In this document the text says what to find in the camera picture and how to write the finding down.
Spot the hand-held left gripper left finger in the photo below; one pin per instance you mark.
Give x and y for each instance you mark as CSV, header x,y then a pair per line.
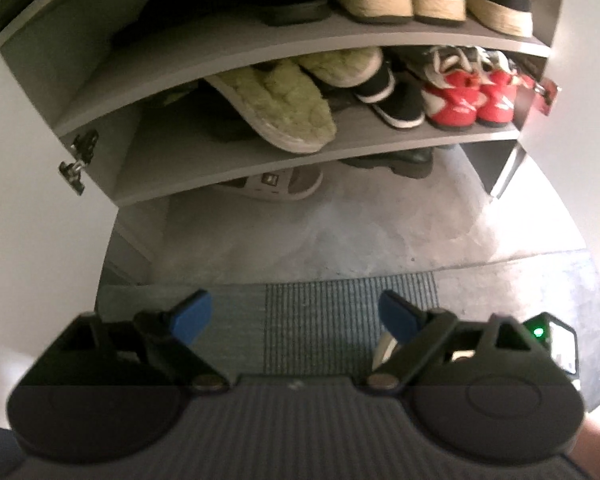
x,y
195,312

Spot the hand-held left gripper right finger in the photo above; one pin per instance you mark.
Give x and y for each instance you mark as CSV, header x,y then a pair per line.
x,y
397,312

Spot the grey shoe cabinet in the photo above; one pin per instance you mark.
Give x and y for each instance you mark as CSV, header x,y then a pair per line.
x,y
180,55

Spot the black chunky shoe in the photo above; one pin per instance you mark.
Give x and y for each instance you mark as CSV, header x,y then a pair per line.
x,y
395,160

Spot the beige slide sandal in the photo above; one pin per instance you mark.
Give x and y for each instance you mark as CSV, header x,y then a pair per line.
x,y
275,182

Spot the plain white cabinet door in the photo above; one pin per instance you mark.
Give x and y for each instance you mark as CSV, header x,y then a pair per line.
x,y
30,210

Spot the red white sneaker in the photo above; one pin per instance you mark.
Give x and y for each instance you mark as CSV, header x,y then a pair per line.
x,y
450,102
497,95

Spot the dark shoe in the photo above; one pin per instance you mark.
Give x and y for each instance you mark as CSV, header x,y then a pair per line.
x,y
180,15

